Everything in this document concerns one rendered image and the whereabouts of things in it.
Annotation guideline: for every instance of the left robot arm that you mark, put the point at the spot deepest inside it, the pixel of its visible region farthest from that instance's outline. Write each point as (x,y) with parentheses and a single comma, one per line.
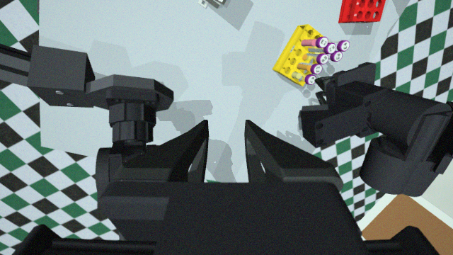
(419,142)

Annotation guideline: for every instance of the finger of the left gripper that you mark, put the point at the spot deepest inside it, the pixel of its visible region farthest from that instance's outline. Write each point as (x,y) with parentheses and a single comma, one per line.
(321,83)
(320,96)

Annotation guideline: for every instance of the test tube with pink liquid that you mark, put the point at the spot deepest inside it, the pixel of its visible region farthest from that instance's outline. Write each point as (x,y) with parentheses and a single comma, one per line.
(320,42)

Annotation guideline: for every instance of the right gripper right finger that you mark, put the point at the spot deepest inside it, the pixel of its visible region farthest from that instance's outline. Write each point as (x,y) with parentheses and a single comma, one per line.
(282,161)

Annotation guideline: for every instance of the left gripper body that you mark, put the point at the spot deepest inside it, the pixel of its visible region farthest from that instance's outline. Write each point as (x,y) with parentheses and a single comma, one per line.
(365,72)

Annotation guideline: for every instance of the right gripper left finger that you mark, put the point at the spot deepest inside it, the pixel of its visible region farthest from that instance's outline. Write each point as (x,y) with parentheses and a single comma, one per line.
(172,160)

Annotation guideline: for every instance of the yellow tube rack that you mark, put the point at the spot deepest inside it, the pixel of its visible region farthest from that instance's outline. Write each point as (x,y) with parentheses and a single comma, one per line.
(288,55)

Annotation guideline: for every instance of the red tube rack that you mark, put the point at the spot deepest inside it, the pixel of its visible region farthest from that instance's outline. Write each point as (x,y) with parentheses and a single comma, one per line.
(351,10)

